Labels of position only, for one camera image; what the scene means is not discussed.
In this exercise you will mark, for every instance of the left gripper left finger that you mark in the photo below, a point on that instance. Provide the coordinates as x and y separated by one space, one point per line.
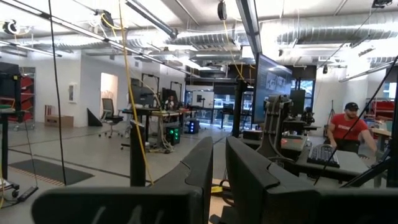
199 168

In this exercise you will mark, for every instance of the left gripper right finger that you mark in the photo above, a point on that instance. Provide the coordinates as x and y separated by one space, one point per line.
245 174

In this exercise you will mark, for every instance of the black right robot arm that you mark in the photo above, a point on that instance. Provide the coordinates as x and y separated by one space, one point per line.
273 130

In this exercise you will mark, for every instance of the computer tower blue lights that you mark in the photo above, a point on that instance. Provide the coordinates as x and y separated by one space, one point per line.
192 127

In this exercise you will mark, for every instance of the computer tower green lights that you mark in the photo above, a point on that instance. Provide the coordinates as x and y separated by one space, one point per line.
173 135

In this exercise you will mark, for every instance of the black display stand pole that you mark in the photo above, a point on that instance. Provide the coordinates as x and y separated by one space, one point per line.
240 109

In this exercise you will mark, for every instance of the black office desk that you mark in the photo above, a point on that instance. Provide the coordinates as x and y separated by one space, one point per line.
155 112

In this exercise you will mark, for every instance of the person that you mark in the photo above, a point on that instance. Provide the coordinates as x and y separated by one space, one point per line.
346 126
170 103

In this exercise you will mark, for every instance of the black computer keyboard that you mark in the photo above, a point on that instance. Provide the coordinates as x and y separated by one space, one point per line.
323 155

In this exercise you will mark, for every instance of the large dark display screen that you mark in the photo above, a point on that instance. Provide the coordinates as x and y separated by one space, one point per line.
270 90

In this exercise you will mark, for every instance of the black desk monitor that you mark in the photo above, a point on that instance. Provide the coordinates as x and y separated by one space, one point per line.
142 96

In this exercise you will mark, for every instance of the grey work desk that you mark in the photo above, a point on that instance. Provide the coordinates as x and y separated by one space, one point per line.
351 161

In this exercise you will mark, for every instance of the black office chair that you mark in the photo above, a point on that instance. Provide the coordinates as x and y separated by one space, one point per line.
108 107

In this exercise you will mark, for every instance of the black wedge-shaped object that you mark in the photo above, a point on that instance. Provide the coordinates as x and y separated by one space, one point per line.
93 121

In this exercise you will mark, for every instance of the dark striped-edge floor mat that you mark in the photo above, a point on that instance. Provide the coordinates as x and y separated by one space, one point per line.
53 172

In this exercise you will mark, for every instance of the brown cardboard box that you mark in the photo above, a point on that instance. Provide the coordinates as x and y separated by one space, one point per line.
59 121

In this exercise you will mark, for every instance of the red storage shelf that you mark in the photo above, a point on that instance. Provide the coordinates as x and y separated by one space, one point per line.
384 109

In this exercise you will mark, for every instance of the black power strip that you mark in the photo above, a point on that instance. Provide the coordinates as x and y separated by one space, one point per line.
28 193

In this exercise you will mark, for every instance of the red bin shelf rack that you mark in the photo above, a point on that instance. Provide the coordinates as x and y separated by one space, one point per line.
27 93

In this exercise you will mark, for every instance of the black wheeled stand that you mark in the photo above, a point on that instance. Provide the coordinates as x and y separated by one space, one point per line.
4 143

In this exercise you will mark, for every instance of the black upright post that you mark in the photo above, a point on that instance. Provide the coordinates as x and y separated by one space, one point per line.
137 161

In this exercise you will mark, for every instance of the silver ceiling air duct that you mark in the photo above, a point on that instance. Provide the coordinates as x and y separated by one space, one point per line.
326 29

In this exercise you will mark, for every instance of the long ceiling light rail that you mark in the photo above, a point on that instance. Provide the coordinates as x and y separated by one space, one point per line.
93 33

